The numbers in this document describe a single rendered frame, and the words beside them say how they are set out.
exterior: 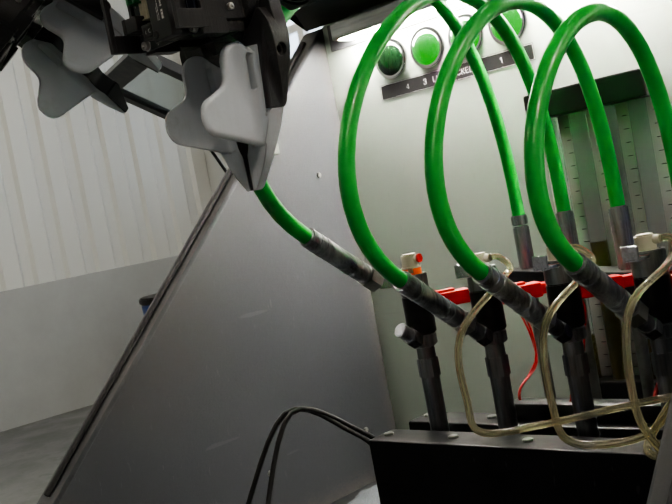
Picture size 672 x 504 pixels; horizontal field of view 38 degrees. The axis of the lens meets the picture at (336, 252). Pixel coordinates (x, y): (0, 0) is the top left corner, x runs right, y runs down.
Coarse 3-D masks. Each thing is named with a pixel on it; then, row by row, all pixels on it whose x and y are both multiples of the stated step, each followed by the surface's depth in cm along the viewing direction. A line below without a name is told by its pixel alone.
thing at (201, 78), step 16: (192, 64) 63; (208, 64) 63; (192, 80) 62; (208, 80) 63; (192, 96) 62; (208, 96) 63; (176, 112) 61; (192, 112) 62; (176, 128) 61; (192, 128) 62; (192, 144) 62; (208, 144) 63; (224, 144) 63; (240, 144) 63; (240, 160) 63; (240, 176) 63
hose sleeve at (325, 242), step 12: (312, 228) 84; (312, 240) 83; (324, 240) 84; (312, 252) 84; (324, 252) 84; (336, 252) 85; (348, 252) 86; (336, 264) 86; (348, 264) 86; (360, 264) 87; (360, 276) 87
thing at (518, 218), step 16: (288, 16) 84; (448, 16) 101; (480, 64) 104; (480, 80) 104; (496, 112) 105; (496, 128) 106; (512, 160) 106; (512, 176) 106; (256, 192) 80; (272, 192) 81; (512, 192) 107; (272, 208) 81; (512, 208) 107; (288, 224) 82; (512, 224) 107; (304, 240) 83
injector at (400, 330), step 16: (416, 304) 92; (416, 320) 92; (432, 320) 92; (400, 336) 91; (416, 336) 92; (432, 336) 92; (432, 352) 93; (432, 368) 93; (432, 384) 93; (432, 400) 93; (432, 416) 93
